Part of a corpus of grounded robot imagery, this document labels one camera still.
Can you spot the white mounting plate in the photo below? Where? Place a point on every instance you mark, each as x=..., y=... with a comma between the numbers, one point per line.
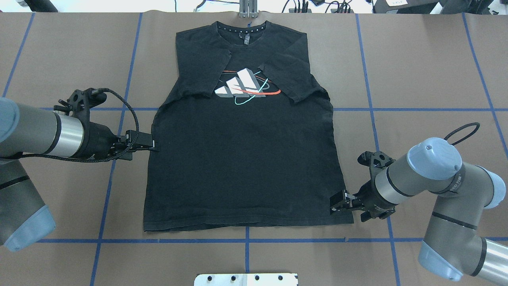
x=247, y=279

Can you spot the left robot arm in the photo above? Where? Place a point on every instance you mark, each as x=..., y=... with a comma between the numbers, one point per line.
x=65, y=133

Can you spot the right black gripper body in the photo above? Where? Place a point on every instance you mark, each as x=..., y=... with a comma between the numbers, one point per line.
x=370, y=197

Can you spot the aluminium frame post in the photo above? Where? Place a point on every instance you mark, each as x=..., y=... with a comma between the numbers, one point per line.
x=248, y=9

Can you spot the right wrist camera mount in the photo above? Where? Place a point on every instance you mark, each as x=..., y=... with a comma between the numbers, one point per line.
x=375, y=161

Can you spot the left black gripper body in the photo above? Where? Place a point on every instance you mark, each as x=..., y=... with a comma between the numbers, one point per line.
x=98, y=139

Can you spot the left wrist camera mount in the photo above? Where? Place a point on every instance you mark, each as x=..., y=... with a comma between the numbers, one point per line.
x=80, y=103

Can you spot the black graphic t-shirt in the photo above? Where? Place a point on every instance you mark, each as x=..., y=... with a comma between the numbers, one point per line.
x=245, y=137

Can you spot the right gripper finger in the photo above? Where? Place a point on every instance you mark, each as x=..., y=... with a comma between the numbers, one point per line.
x=341, y=202

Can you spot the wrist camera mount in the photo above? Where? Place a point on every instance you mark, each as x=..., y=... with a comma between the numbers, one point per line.
x=375, y=161
x=80, y=103

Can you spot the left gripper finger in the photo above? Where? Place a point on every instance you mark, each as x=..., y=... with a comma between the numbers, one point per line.
x=133, y=149
x=138, y=139

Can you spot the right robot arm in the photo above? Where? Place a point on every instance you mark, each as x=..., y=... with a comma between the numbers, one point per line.
x=451, y=247

